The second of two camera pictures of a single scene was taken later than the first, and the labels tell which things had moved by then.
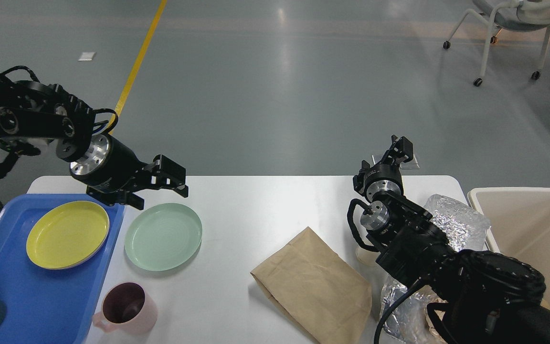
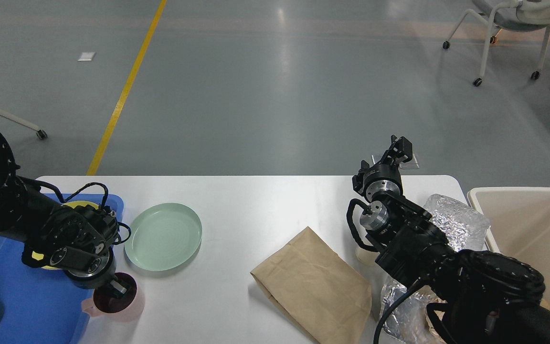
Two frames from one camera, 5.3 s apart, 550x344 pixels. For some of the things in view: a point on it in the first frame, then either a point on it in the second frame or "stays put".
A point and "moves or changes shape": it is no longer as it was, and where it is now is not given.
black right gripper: (369, 180) stays put
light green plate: (163, 237) stays put
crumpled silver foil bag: (465, 228) stays put
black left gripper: (110, 171) -> (100, 273)
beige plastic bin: (540, 227) stays put
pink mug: (128, 308) moves or changes shape
